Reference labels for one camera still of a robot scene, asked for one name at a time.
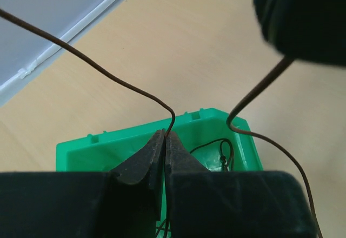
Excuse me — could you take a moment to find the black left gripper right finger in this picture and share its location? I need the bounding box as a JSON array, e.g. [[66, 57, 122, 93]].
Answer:
[[165, 132, 317, 237]]

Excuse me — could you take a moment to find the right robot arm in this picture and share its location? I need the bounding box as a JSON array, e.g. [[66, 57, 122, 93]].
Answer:
[[253, 0, 345, 67]]

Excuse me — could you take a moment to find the red brown wire bundle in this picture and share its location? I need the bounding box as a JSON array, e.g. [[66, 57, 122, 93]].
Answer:
[[0, 8, 324, 238]]

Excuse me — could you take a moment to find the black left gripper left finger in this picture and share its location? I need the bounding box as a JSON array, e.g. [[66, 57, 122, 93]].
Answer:
[[1, 130, 165, 237]]

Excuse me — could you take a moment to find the far green plastic bin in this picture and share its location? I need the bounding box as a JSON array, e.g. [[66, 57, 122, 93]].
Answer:
[[56, 108, 264, 238]]

